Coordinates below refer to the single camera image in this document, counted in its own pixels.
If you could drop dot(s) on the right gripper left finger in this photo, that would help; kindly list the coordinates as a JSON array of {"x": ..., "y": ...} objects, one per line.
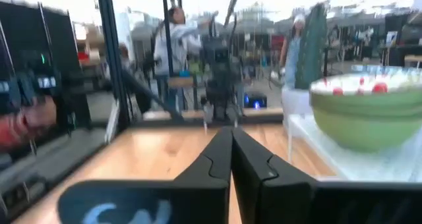
[{"x": 198, "y": 197}]

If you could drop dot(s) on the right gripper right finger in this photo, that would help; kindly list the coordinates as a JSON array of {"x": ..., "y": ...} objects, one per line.
[{"x": 280, "y": 201}]

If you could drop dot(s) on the red flower pattern bowl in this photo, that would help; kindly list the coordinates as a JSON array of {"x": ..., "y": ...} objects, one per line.
[
  {"x": 349, "y": 85},
  {"x": 362, "y": 103},
  {"x": 362, "y": 131}
]

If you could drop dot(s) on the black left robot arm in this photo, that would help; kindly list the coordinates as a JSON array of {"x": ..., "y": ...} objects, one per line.
[{"x": 219, "y": 85}]

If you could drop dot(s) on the white perforated metal rack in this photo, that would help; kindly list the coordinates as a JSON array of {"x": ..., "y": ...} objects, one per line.
[{"x": 362, "y": 164}]

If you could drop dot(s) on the black device blue light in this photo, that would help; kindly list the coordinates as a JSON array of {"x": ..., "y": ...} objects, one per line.
[{"x": 255, "y": 101}]

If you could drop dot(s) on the green cactus plant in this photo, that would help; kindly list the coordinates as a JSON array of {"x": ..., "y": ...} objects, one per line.
[{"x": 311, "y": 46}]

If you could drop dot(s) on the black equipment cabinet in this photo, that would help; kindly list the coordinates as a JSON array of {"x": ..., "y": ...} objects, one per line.
[{"x": 59, "y": 36}]

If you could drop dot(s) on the black aluminium rig frame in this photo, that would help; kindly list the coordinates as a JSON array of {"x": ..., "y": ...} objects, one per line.
[{"x": 113, "y": 69}]

